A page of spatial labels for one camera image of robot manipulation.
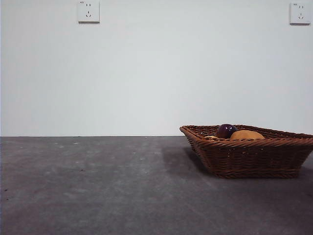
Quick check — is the white wall socket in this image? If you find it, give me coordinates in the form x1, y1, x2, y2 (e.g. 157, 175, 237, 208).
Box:
77, 0, 100, 24
289, 2, 311, 25

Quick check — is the brown potato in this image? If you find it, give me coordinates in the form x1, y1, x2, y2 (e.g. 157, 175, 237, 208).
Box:
229, 130, 265, 141

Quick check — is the brown wicker basket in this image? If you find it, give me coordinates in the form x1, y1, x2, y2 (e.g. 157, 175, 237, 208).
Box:
179, 124, 313, 179

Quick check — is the purple eggplant with green stem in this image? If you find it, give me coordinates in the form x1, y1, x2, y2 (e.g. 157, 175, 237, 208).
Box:
217, 123, 238, 139

